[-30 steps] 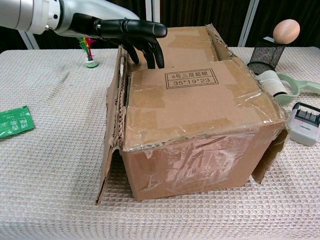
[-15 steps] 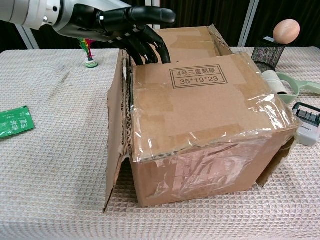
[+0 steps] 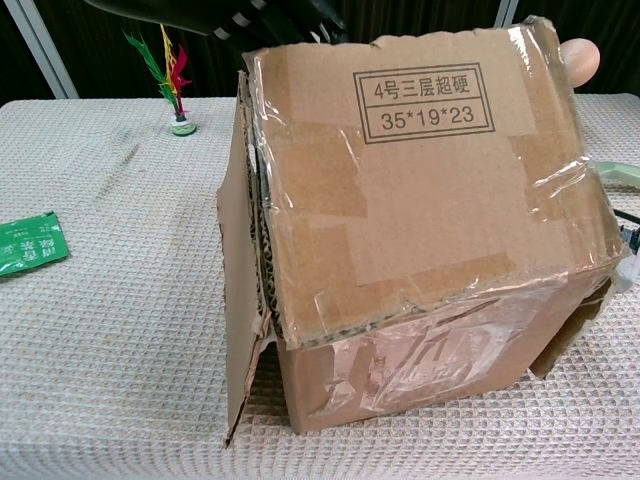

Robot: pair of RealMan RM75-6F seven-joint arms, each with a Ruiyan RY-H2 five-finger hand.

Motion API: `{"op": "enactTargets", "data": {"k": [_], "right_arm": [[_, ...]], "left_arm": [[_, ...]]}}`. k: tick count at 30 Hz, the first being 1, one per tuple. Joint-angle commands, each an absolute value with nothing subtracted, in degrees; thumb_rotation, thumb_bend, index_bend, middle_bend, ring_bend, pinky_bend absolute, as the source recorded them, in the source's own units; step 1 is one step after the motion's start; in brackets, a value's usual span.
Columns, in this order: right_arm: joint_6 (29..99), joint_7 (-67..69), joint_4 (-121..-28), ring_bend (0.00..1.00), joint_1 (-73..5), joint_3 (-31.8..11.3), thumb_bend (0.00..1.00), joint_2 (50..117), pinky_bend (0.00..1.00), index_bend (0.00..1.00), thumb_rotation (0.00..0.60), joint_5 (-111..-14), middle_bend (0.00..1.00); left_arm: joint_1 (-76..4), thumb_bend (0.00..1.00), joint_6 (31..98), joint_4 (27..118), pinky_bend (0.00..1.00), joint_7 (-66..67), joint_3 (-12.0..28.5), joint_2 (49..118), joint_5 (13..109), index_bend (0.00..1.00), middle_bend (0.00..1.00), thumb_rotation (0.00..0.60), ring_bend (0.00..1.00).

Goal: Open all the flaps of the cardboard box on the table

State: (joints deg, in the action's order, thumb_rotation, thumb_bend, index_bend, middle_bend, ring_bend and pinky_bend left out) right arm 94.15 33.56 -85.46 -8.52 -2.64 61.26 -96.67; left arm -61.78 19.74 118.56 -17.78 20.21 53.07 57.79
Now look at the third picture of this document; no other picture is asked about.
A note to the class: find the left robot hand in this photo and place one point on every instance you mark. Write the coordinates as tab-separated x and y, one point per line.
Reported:
200	15

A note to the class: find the brown cardboard box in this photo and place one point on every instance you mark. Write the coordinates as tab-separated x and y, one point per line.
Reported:
425	200

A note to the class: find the feather shuttlecock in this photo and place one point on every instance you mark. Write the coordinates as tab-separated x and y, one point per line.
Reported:
182	126

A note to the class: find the green tea packet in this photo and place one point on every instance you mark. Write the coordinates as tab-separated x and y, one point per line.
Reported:
30	245

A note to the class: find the beige waffle tablecloth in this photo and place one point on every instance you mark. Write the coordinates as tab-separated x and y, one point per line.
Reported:
125	350

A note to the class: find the beige wooden egg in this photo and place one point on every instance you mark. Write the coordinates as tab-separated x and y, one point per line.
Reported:
582	62

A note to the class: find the white partition frame post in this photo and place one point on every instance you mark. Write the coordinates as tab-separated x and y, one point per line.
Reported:
505	10
46	55

